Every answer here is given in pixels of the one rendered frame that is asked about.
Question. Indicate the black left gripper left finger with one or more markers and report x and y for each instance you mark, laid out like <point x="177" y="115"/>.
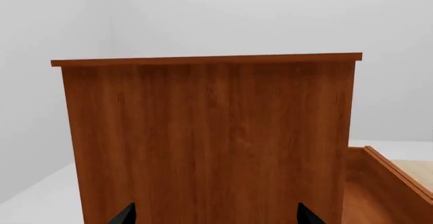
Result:
<point x="124" y="215"/>

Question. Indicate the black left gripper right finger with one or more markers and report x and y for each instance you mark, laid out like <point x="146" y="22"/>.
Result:
<point x="307" y="216"/>

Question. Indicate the open wooden drawer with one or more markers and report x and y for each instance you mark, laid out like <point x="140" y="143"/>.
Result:
<point x="382" y="191"/>

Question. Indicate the brown wooden cabinet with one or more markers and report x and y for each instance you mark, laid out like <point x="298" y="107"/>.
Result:
<point x="206" y="137"/>

